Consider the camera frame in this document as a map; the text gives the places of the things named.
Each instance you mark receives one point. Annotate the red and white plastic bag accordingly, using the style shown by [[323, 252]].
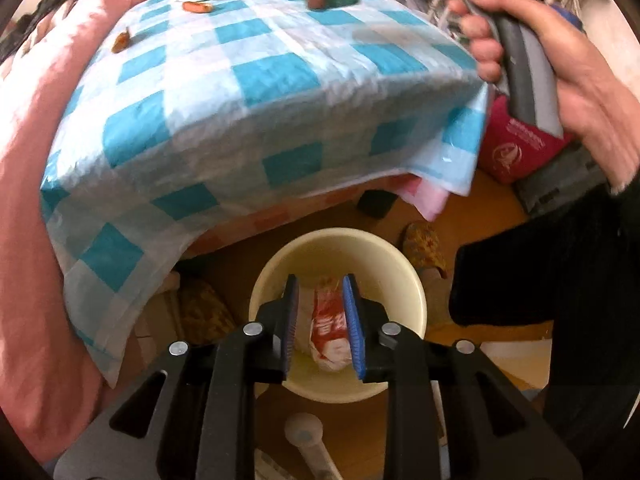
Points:
[[327, 325]]

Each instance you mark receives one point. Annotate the small orange peel piece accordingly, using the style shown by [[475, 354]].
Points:
[[197, 7], [120, 42]]

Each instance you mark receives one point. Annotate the grey fabric bag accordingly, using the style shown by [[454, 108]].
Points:
[[560, 180]]

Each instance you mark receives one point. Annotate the blue checkered tablecloth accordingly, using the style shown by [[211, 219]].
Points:
[[250, 85]]

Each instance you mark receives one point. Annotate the pink blanket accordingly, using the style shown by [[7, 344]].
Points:
[[30, 210]]

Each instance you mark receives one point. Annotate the pink cloth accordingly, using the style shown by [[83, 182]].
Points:
[[425, 197]]

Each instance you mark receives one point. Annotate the brown patterned slipper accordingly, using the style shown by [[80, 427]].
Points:
[[425, 250], [205, 310]]

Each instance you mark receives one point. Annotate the black puffer jacket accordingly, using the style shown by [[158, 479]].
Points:
[[50, 0]]

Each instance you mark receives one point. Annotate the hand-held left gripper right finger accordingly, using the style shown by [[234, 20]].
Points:
[[356, 330]]

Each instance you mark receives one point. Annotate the black block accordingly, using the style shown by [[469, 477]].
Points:
[[376, 204]]

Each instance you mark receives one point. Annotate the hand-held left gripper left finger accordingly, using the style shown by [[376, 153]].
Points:
[[290, 320]]

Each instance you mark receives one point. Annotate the person's right hand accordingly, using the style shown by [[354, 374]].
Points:
[[590, 90]]

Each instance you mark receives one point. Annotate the white plastic tube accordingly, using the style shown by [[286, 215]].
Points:
[[310, 440]]

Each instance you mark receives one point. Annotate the cream plastic bin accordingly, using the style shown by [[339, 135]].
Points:
[[340, 250]]

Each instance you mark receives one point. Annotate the person's right forearm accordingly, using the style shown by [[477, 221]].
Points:
[[550, 270]]

